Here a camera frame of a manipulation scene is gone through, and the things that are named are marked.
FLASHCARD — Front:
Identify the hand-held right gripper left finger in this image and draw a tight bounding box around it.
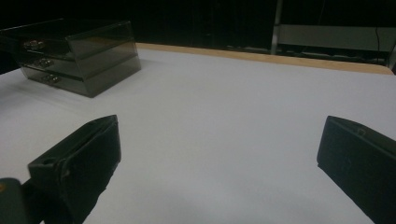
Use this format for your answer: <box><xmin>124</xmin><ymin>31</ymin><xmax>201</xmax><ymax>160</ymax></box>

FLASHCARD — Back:
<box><xmin>27</xmin><ymin>114</ymin><xmax>122</xmax><ymax>224</ymax></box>

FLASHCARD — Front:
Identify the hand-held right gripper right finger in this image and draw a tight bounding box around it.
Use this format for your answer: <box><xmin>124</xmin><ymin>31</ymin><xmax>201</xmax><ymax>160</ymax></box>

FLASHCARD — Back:
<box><xmin>317</xmin><ymin>115</ymin><xmax>396</xmax><ymax>224</ymax></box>

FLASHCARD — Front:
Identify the transparent grey drawer organiser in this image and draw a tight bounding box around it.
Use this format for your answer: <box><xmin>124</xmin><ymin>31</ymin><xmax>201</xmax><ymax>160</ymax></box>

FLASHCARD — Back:
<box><xmin>0</xmin><ymin>18</ymin><xmax>142</xmax><ymax>98</ymax></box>

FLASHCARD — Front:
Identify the grey metal stand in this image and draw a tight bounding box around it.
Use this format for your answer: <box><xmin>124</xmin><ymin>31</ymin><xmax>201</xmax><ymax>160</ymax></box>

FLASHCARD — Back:
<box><xmin>270</xmin><ymin>0</ymin><xmax>396</xmax><ymax>71</ymax></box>

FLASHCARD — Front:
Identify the white table sheet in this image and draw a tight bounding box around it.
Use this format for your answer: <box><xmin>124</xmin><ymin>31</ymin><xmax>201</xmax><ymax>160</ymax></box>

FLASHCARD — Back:
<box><xmin>0</xmin><ymin>48</ymin><xmax>396</xmax><ymax>224</ymax></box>

